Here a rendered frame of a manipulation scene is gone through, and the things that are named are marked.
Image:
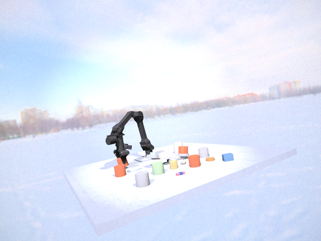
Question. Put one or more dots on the beige hollow cylinder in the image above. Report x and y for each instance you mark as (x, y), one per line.
(173, 164)

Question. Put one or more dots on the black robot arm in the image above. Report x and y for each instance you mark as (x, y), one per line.
(116, 135)

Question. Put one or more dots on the grey hollow cylinder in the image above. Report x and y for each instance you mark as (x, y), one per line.
(176, 146)

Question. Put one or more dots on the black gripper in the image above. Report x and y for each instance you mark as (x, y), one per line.
(120, 152)

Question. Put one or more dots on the tan ring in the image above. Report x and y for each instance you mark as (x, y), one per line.
(210, 159)

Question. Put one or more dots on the orange cylinder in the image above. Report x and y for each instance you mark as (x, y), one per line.
(183, 149)
(119, 170)
(194, 161)
(119, 161)

